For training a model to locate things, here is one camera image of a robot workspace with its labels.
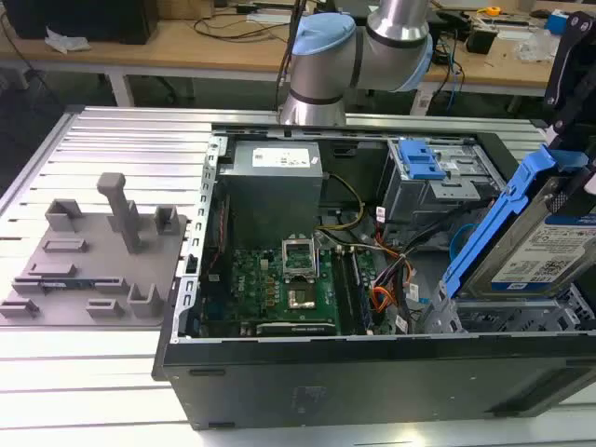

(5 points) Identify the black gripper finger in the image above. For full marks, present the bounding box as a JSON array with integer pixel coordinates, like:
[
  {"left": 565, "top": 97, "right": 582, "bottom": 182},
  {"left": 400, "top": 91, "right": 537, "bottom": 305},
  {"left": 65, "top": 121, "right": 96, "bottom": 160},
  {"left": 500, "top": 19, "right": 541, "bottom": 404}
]
[
  {"left": 543, "top": 9, "right": 593, "bottom": 142},
  {"left": 570, "top": 44, "right": 596, "bottom": 153}
]

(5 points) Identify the hard disk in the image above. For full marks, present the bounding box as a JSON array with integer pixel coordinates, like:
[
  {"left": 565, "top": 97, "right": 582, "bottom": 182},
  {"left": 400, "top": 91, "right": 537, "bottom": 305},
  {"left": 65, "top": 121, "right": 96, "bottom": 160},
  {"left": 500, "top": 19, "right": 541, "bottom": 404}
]
[{"left": 441, "top": 142, "right": 596, "bottom": 300}]

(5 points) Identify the blue disk wire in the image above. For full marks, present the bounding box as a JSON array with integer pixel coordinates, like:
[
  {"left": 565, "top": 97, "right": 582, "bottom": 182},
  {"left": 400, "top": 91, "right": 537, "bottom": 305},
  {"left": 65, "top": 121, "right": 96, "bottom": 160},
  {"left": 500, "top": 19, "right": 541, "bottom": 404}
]
[{"left": 448, "top": 222, "right": 477, "bottom": 272}]

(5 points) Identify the perforated metal disk bay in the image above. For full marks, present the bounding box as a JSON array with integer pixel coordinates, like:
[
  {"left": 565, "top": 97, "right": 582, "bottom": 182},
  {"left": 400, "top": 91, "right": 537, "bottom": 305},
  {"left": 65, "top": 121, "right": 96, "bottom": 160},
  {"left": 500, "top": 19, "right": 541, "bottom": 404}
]
[{"left": 417, "top": 278, "right": 596, "bottom": 334}]

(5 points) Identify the black RAM slot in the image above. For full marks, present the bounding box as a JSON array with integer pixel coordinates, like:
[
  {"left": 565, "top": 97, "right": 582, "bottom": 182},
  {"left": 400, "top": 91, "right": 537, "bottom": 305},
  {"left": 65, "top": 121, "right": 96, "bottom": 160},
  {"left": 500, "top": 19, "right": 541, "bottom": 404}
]
[
  {"left": 349, "top": 249, "right": 376, "bottom": 334},
  {"left": 331, "top": 249, "right": 358, "bottom": 336}
]

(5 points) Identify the clear plastic bag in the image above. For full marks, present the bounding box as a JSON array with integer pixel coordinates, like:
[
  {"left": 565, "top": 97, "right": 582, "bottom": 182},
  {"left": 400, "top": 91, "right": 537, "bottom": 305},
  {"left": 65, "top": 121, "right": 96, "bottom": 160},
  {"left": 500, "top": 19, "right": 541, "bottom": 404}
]
[{"left": 514, "top": 32, "right": 560, "bottom": 62}]

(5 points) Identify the blue cardboard box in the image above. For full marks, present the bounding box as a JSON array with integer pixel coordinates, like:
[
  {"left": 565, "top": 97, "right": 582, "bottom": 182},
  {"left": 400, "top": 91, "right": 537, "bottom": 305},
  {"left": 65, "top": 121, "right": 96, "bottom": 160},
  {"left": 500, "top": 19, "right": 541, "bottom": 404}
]
[{"left": 546, "top": 9, "right": 572, "bottom": 32}]

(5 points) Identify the small black device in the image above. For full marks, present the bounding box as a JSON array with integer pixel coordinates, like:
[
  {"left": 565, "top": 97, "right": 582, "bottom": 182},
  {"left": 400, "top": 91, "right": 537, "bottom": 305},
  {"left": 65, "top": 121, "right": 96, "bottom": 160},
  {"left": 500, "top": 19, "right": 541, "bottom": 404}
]
[{"left": 466, "top": 22, "right": 496, "bottom": 54}]

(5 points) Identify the blue plastic drive latch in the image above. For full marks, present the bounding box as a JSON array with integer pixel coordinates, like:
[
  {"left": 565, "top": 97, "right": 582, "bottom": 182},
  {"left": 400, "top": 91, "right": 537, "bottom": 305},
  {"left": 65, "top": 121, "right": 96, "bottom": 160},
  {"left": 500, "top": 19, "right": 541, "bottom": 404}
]
[{"left": 398, "top": 139, "right": 448, "bottom": 181}]

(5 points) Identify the metal optical drive cage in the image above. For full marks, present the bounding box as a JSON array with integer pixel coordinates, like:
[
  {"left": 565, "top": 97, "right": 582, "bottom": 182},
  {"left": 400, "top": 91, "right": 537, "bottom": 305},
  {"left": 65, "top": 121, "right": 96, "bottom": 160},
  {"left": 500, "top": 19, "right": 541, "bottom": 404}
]
[{"left": 375, "top": 138, "right": 508, "bottom": 225}]

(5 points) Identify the thin metal locking lever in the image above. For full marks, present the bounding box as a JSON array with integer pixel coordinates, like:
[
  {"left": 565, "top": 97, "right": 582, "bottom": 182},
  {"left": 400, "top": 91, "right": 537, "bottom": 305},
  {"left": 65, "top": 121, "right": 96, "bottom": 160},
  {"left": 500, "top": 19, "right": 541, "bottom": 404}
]
[{"left": 313, "top": 230, "right": 323, "bottom": 288}]

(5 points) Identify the metal socket cover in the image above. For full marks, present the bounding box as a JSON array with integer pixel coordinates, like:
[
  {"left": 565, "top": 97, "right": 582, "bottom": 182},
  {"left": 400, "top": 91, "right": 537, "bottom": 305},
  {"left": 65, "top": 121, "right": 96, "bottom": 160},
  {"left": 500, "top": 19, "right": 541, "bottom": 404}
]
[{"left": 281, "top": 237, "right": 316, "bottom": 283}]

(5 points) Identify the grey power supply unit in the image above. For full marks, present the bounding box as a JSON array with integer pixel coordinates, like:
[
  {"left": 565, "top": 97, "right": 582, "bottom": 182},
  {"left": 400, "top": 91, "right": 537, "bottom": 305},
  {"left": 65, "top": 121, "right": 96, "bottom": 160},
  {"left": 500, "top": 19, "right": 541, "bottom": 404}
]
[{"left": 217, "top": 140, "right": 330, "bottom": 239}]

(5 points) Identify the CPU socket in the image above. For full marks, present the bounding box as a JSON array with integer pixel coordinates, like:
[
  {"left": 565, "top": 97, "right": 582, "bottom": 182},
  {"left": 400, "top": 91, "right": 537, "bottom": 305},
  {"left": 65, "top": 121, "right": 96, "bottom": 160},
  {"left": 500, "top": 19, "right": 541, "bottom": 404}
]
[{"left": 285, "top": 284, "right": 318, "bottom": 313}]

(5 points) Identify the black NVIDIA graphics card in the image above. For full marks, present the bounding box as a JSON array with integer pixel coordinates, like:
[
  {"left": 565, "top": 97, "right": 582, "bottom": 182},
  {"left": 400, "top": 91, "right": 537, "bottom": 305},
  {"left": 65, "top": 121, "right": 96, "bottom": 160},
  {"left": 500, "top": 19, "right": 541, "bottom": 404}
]
[{"left": 254, "top": 320, "right": 337, "bottom": 337}]

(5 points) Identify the black open PC case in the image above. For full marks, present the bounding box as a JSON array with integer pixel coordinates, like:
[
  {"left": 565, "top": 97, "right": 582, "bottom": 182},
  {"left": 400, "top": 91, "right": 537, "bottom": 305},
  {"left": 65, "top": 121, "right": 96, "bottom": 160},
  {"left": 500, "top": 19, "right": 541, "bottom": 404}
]
[{"left": 152, "top": 121, "right": 596, "bottom": 432}]

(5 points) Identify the green motherboard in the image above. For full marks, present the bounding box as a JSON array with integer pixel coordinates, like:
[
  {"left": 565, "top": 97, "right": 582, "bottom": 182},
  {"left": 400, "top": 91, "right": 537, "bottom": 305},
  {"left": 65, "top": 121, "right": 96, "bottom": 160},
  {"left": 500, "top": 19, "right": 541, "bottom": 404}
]
[{"left": 200, "top": 204, "right": 387, "bottom": 337}]

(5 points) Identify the large black box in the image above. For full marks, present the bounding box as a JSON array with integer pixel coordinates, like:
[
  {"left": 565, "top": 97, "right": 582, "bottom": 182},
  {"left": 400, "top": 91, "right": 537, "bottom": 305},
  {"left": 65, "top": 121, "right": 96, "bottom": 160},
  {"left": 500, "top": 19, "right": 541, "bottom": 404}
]
[{"left": 2, "top": 0, "right": 159, "bottom": 46}]

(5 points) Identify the white crumpled paper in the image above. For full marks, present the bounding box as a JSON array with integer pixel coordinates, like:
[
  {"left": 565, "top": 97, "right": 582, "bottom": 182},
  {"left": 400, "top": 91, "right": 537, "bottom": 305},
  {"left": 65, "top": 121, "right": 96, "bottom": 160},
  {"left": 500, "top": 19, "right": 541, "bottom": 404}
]
[{"left": 44, "top": 26, "right": 92, "bottom": 54}]

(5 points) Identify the grey plastic parts rack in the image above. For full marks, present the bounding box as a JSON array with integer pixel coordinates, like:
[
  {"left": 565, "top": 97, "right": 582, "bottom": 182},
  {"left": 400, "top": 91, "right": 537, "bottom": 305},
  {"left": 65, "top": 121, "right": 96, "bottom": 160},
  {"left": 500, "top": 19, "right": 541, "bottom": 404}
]
[{"left": 0, "top": 171, "right": 192, "bottom": 330}]

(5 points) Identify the RAM stick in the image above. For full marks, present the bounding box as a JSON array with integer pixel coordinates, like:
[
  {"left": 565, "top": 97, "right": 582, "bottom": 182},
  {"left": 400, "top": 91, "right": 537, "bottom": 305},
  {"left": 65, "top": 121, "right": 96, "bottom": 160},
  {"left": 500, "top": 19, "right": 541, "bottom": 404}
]
[{"left": 39, "top": 278, "right": 88, "bottom": 291}]

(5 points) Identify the blue hanging cable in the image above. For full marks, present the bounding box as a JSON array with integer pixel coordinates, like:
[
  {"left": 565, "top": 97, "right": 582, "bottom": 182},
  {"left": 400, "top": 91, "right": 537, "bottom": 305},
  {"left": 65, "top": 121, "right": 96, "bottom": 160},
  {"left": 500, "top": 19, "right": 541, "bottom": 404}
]
[{"left": 444, "top": 39, "right": 465, "bottom": 111}]

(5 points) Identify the black internal cable bundle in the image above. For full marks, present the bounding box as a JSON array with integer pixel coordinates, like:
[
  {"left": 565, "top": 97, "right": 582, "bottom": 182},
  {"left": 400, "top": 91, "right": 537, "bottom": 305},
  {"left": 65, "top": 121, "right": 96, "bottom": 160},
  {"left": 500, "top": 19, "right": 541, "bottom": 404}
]
[{"left": 398, "top": 197, "right": 497, "bottom": 264}]

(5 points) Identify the yellow black power cable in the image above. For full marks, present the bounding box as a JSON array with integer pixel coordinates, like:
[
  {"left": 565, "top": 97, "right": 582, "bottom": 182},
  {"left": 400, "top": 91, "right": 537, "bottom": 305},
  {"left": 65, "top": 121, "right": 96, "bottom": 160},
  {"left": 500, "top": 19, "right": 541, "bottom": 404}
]
[{"left": 316, "top": 172, "right": 366, "bottom": 233}]

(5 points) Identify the black cable behind arm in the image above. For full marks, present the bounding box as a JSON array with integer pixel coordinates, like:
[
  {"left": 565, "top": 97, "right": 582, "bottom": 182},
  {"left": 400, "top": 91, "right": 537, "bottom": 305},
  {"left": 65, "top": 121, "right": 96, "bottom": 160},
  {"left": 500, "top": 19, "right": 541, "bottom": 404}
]
[{"left": 274, "top": 0, "right": 311, "bottom": 111}]

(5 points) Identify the orange multicolour wire bundle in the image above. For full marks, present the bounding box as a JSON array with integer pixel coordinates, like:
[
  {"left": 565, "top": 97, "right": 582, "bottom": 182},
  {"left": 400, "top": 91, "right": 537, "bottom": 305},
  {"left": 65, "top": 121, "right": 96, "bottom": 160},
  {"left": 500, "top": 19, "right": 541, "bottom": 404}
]
[{"left": 370, "top": 246, "right": 420, "bottom": 318}]

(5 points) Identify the thin red black wire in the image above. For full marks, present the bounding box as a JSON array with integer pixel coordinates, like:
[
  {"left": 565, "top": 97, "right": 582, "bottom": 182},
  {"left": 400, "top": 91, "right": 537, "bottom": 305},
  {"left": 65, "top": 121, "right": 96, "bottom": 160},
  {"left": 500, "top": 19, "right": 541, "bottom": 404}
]
[{"left": 207, "top": 195, "right": 233, "bottom": 281}]

